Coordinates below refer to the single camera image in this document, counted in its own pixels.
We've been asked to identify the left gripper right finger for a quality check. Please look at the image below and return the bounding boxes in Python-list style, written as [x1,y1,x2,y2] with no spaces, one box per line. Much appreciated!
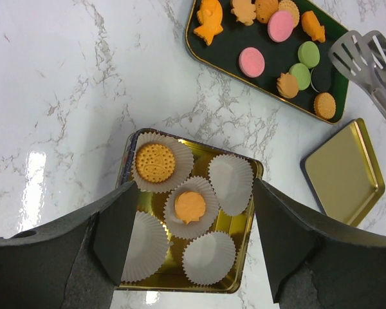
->
[253,180,386,308]

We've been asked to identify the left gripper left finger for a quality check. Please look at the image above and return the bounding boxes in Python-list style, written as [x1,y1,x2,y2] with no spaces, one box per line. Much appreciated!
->
[0,182,138,308]

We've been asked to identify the square gold cookie tin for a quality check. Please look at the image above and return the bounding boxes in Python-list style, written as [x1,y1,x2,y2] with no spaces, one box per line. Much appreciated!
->
[117,128,264,294]

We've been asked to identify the orange swirl cookie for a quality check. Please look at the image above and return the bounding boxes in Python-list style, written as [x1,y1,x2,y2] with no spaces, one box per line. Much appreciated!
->
[174,191,206,224]

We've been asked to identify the orange dotted biscuit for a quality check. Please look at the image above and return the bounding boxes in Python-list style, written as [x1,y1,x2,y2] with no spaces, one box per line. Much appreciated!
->
[136,144,176,183]

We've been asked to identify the black sandwich cookie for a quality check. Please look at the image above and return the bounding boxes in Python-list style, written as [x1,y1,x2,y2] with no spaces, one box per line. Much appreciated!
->
[310,66,332,93]

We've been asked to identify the green sandwich cookie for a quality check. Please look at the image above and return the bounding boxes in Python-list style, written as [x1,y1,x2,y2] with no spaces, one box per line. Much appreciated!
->
[297,41,320,69]
[289,62,311,91]

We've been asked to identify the metal tongs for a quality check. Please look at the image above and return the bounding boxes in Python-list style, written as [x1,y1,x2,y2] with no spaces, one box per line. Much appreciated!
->
[328,30,386,119]

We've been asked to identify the white paper cup bottom-left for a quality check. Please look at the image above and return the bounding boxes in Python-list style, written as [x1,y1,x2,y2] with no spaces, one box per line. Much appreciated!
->
[121,211,169,283]

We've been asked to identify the gold tin lid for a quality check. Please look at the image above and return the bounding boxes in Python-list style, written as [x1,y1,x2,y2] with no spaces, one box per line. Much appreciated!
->
[300,118,385,227]

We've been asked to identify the white paper cup bottom-right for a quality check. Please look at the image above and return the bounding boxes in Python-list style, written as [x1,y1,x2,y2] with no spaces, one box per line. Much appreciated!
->
[182,231,236,286]

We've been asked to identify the white paper cup top-right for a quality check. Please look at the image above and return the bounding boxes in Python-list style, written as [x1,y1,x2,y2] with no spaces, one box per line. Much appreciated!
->
[208,154,253,216]

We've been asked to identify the white paper cup centre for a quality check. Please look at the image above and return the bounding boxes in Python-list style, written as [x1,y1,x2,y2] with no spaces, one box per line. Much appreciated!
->
[163,176,219,239]

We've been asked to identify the white paper cup top-left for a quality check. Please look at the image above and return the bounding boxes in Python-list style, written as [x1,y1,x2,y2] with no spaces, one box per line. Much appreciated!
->
[132,132,194,193]

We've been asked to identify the orange dotted biscuit corner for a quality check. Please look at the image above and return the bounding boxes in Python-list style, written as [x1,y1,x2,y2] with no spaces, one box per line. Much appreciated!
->
[313,93,336,120]

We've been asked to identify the pink sandwich cookie bottom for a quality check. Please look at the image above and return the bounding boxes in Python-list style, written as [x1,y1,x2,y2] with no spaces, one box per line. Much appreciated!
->
[239,47,265,78]

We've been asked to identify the pink sandwich cookie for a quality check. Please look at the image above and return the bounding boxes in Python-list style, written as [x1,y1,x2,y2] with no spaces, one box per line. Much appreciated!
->
[239,47,265,78]
[268,10,293,42]

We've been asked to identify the dark green cookie tray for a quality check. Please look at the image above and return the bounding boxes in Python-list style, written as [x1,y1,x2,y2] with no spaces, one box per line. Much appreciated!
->
[185,1,349,124]

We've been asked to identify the orange fish cookie right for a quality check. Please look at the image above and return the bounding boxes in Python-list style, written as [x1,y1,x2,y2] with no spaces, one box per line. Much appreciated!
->
[301,10,326,43]

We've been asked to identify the orange fish cookie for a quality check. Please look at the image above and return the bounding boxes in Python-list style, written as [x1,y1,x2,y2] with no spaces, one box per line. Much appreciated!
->
[193,0,223,46]
[301,10,326,43]

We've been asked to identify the pink sandwich cookie top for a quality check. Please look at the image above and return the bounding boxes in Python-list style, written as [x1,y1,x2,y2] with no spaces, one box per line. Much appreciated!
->
[268,10,293,42]

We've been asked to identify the beige round biscuit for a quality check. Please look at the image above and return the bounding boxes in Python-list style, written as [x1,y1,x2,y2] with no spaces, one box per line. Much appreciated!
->
[279,0,300,28]

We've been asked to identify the orange round cookie top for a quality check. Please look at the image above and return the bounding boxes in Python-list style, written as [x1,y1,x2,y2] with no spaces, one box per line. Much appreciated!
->
[255,0,279,24]

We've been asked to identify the orange flower cookie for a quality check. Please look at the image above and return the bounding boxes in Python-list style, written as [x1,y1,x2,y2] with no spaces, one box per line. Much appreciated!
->
[230,0,257,26]

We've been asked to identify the orange fish cookie left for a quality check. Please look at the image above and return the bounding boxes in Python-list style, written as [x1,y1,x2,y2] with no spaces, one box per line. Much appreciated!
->
[193,0,223,46]

